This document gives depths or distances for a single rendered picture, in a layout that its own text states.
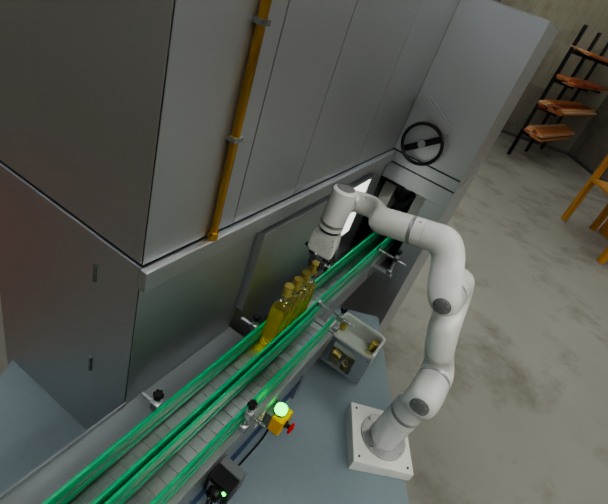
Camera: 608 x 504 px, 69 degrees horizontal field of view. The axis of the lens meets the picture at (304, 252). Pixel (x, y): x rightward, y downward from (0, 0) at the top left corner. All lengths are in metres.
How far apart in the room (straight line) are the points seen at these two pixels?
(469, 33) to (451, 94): 0.26
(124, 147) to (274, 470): 1.22
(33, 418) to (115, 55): 1.25
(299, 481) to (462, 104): 1.73
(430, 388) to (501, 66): 1.39
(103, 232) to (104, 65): 0.37
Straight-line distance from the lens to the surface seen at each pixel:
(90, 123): 1.04
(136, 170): 0.96
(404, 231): 1.36
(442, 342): 1.48
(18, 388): 1.87
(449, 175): 2.31
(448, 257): 1.35
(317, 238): 1.54
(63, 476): 1.34
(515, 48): 2.21
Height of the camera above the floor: 2.24
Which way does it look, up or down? 33 degrees down
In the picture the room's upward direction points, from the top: 21 degrees clockwise
